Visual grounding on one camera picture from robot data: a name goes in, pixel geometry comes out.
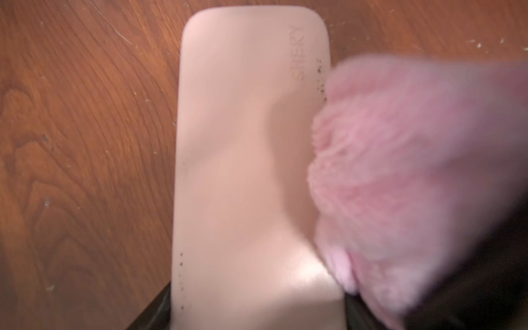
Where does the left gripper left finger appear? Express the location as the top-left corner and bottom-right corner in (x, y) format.
(127, 283), (171, 330)

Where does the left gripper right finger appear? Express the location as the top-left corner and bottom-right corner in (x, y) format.
(345, 294), (387, 330)

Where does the pink eyeglass case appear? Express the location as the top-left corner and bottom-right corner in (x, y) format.
(170, 5), (347, 329)

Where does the pink microfiber cloth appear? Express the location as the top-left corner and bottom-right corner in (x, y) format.
(308, 55), (527, 329)

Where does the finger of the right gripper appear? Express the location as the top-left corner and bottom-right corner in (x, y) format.
(405, 199), (527, 329)

